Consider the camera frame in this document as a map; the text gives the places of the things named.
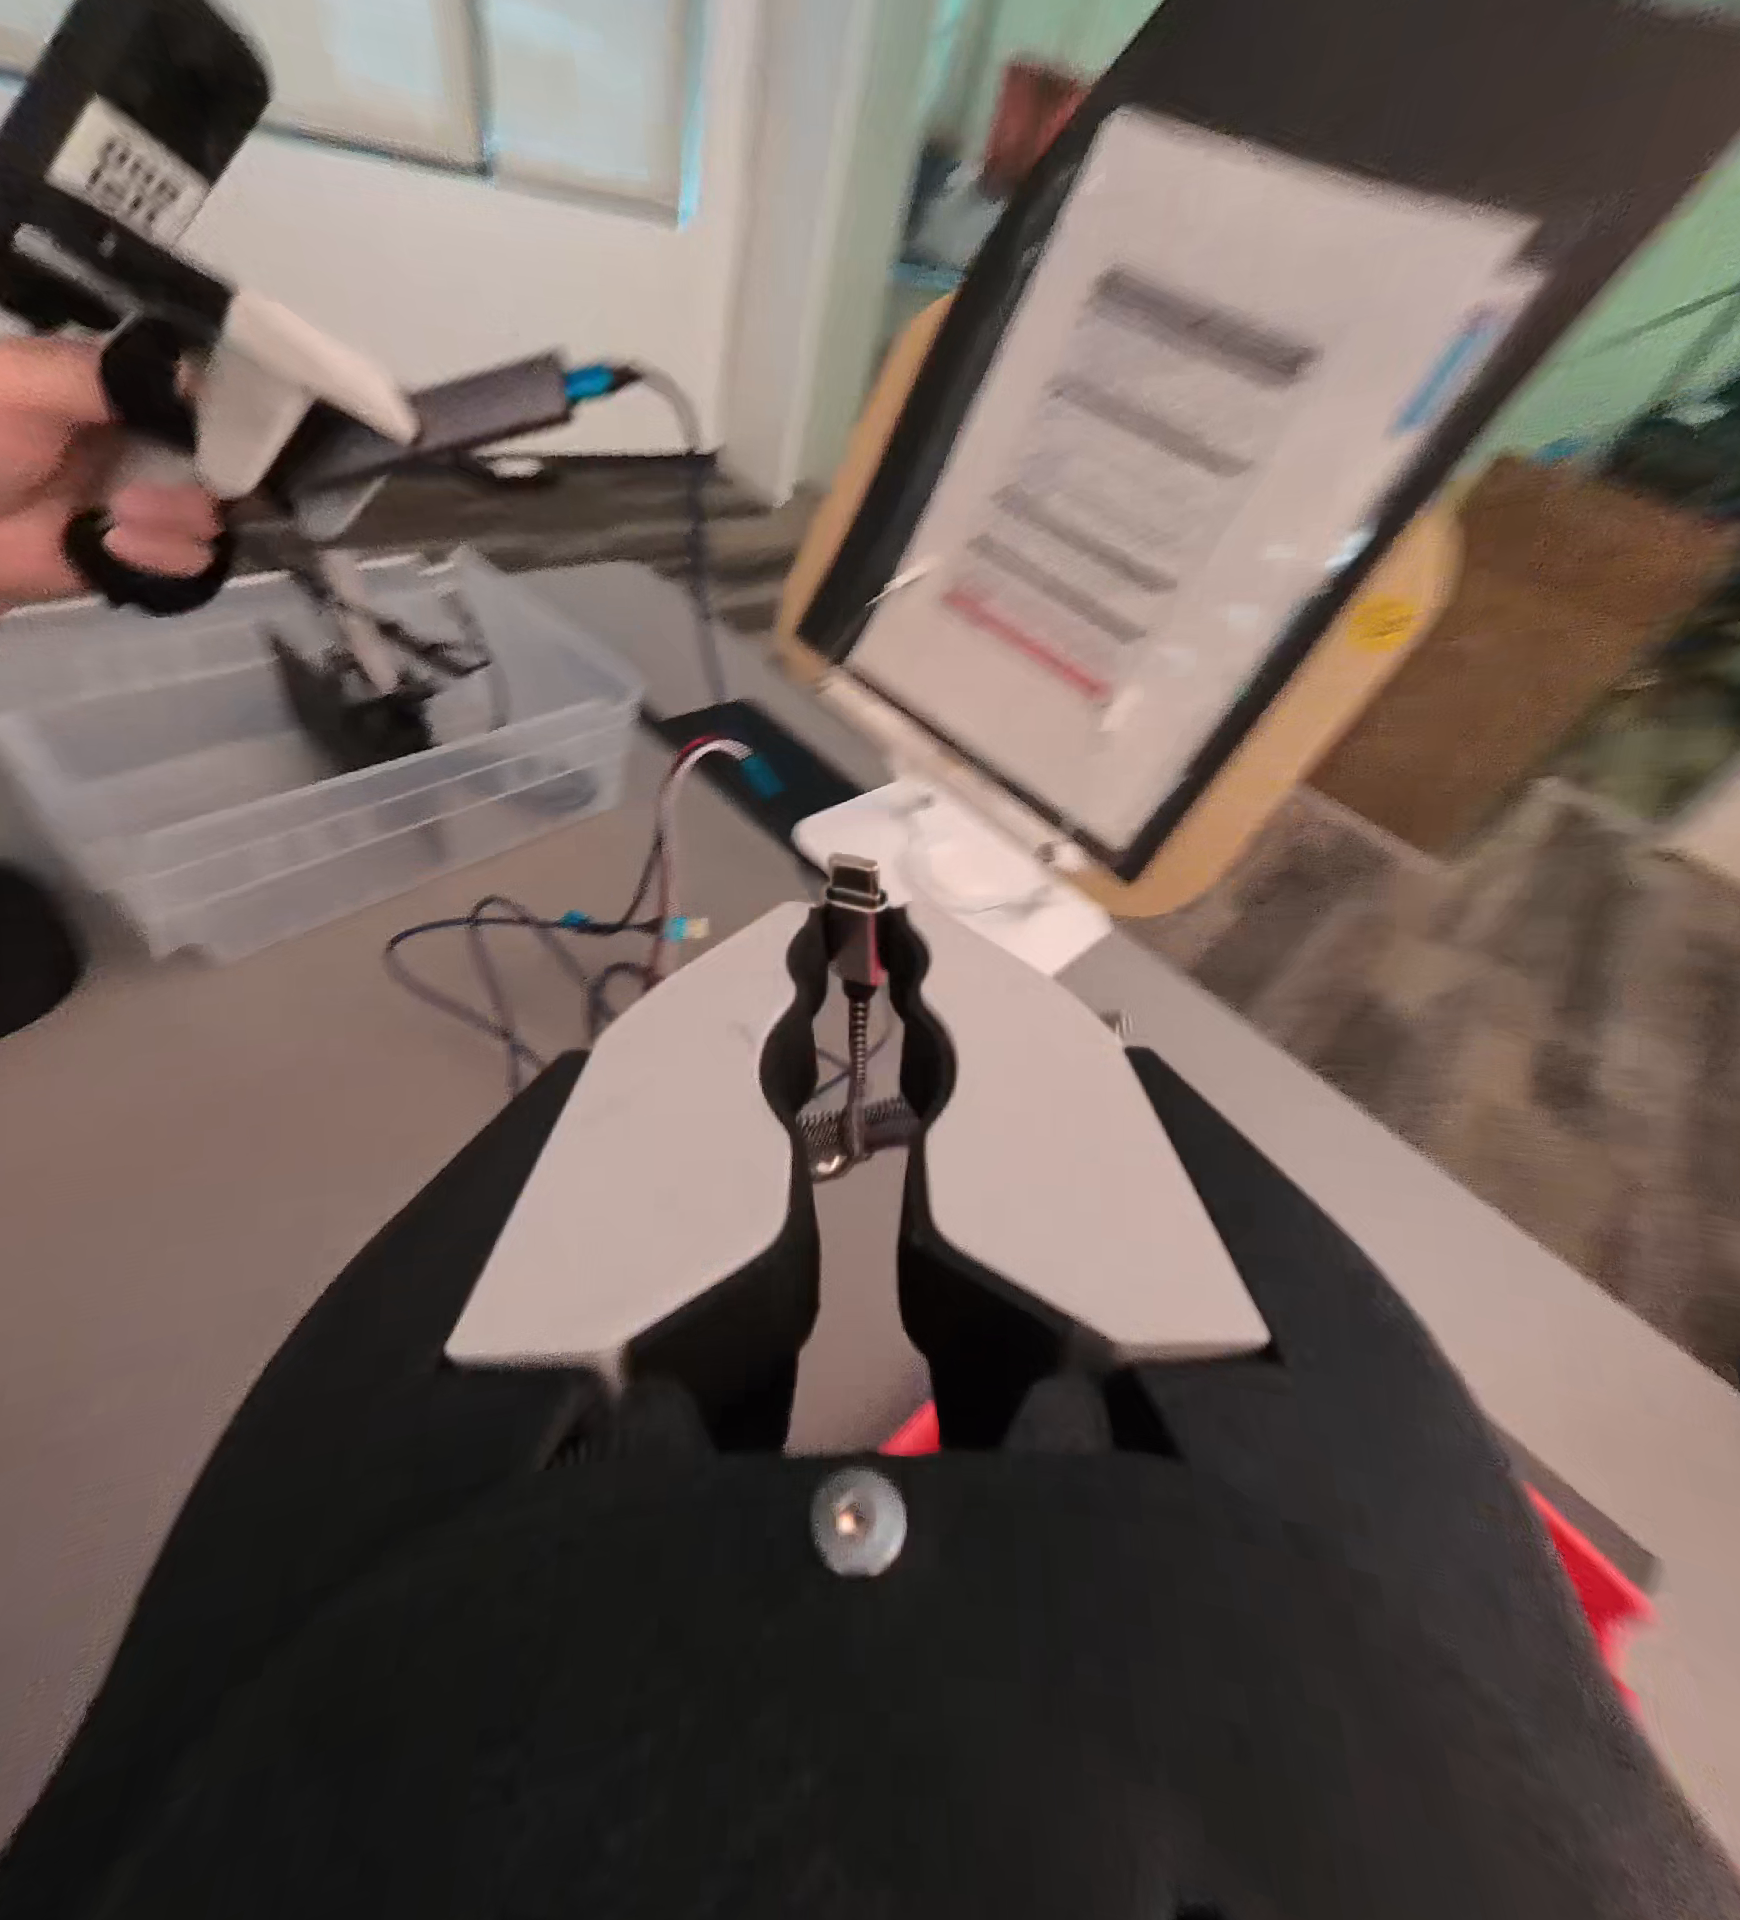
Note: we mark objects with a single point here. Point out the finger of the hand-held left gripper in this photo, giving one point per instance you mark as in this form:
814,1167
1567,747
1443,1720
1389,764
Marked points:
338,503
271,398

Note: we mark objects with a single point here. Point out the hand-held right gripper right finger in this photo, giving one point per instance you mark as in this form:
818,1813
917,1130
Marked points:
1081,1184

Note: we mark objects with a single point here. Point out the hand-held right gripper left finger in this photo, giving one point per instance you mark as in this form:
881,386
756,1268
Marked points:
644,1184

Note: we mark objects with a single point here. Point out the grey usb hub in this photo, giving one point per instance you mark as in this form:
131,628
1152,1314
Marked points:
488,405

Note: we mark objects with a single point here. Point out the clear plastic bin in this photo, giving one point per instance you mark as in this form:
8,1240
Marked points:
284,854

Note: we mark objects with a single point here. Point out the red plastic bin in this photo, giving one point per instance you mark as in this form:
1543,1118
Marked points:
1591,1590

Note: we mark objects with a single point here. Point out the person's left hand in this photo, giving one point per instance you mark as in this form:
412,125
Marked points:
1,464

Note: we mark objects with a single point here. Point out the tan rounded wooden panel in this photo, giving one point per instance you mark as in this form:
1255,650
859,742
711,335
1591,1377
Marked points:
1381,721

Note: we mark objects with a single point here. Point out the brown cardboard box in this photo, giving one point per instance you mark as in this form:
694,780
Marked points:
1545,661

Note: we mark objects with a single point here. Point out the silver sleeved instruction sheet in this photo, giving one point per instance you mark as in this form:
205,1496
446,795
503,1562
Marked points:
1185,451

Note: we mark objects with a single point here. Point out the black portrait monitor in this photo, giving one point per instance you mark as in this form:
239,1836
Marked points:
1334,61

